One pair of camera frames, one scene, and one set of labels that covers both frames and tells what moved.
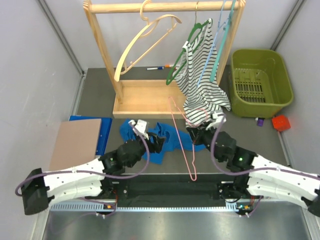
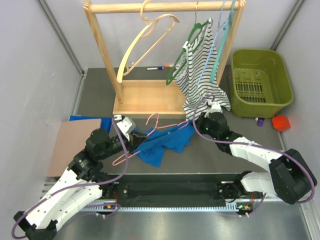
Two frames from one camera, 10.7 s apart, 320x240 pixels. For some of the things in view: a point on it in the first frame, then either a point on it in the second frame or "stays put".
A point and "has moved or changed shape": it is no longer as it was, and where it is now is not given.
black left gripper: x=158 y=141 -> x=135 y=139
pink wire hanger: x=183 y=115 -> x=185 y=123
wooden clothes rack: x=145 y=99 stays put
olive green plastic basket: x=260 y=83 stays put
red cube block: x=281 y=123 stays put
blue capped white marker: x=156 y=68 stays put
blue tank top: x=173 y=140 has moved or changed shape
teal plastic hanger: x=225 y=32 stays put
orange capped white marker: x=171 y=66 stays put
